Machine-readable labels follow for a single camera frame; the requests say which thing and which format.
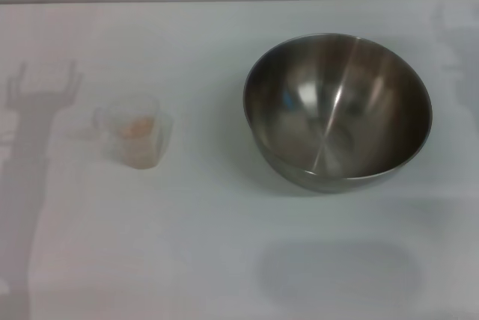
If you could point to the stainless steel mixing bowl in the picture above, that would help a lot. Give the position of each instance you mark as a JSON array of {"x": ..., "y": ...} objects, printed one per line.
[{"x": 337, "y": 110}]

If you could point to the white rice grains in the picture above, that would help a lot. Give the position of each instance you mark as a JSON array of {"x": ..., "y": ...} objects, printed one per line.
[{"x": 136, "y": 127}]

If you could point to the clear plastic measuring cup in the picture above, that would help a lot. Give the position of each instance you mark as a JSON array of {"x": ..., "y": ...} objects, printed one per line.
[{"x": 112, "y": 140}]

